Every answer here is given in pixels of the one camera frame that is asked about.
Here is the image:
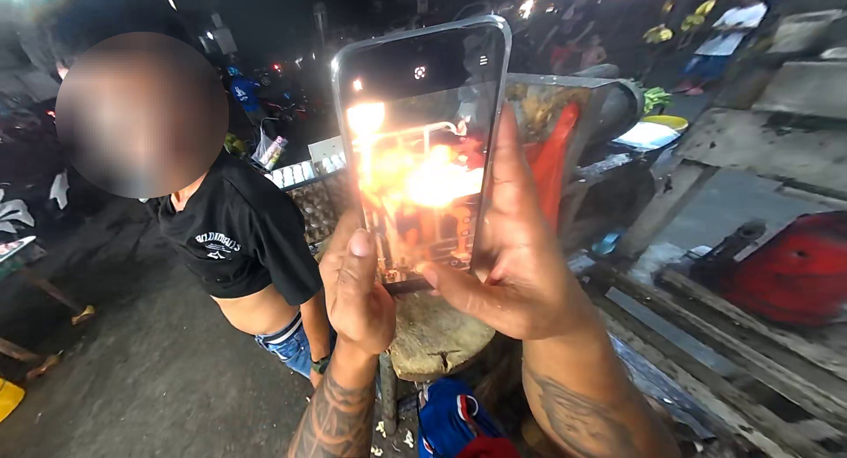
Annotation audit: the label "white plastic sheet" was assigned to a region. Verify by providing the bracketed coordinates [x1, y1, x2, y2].
[613, 120, 682, 152]

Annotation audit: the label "person's right hand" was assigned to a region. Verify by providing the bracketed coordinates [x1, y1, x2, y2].
[422, 101, 603, 343]

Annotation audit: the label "clear plastic bag with goods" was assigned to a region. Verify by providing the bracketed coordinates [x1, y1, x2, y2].
[251, 118, 289, 172]

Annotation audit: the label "pile of eggs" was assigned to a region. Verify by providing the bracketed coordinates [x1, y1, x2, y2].
[265, 154, 357, 247]

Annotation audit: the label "yellow plastic container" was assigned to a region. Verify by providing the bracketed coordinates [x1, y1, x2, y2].
[0, 377, 26, 424]

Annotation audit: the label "red plastic bag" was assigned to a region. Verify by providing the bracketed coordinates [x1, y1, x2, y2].
[523, 101, 581, 232]

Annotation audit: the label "person's left hand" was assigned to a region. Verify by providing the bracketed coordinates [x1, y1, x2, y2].
[319, 208, 398, 356]

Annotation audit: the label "person's right forearm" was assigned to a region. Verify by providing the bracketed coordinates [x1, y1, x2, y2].
[521, 319, 677, 458]

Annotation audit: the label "person's left forearm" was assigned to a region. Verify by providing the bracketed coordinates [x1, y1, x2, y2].
[289, 342, 385, 458]

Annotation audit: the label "round wooden stool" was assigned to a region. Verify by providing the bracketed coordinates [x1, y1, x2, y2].
[379, 289, 496, 436]

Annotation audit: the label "weathered wooden bench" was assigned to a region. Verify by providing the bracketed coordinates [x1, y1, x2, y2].
[582, 61, 847, 458]

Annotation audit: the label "white rectangular box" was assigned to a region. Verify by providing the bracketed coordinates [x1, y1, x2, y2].
[308, 135, 346, 166]

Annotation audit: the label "red rounded container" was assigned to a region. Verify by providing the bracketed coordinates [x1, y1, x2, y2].
[716, 211, 847, 327]

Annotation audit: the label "smartphone with clear case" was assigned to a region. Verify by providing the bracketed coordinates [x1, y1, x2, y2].
[331, 15, 512, 295]

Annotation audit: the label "table with wooden legs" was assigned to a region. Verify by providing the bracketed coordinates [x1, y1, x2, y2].
[0, 236, 97, 381]

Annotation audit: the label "green leafy vegetables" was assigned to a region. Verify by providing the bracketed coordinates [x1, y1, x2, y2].
[639, 86, 673, 116]

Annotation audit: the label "metal stall box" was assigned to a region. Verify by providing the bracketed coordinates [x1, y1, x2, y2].
[506, 64, 645, 240]

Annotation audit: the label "yellow round basin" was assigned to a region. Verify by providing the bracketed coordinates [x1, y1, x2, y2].
[641, 115, 690, 134]

